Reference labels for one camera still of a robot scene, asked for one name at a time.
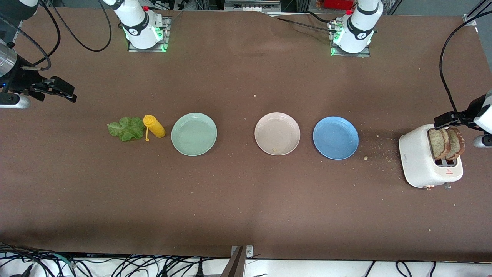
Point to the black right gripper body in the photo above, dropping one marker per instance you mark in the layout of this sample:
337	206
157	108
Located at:
21	80

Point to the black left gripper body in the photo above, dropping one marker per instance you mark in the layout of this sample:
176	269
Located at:
473	108

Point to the brown bread slice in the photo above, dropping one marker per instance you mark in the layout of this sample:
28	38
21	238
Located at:
437	144
457	142

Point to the green lettuce leaf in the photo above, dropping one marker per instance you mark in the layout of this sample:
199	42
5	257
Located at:
127	129

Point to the yellow squeeze bottle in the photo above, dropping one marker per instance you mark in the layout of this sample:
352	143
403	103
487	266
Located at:
155	127

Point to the blue plate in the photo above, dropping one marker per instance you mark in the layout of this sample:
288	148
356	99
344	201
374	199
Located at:
335	137

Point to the mint green plate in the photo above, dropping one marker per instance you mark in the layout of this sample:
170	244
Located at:
194	134

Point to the beige plate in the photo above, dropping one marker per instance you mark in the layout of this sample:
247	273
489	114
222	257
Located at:
277	133

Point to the white toaster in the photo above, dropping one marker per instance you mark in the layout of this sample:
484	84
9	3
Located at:
417	161

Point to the red box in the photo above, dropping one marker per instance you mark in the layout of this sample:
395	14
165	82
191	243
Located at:
338	4

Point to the grey equipment unit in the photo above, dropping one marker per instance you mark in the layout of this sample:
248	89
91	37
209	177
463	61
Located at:
251	4

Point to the black power plug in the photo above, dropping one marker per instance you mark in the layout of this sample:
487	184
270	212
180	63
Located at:
199	271

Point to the aluminium corner bracket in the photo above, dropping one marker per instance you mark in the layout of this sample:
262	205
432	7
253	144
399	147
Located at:
469	20

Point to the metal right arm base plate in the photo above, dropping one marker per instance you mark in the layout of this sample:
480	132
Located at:
146	50

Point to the aluminium frame profile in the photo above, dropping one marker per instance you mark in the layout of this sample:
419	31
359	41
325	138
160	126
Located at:
480	8

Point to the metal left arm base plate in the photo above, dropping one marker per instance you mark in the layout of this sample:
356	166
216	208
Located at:
349	55

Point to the metal table edge bracket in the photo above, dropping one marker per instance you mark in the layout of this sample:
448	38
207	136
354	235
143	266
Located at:
249	251

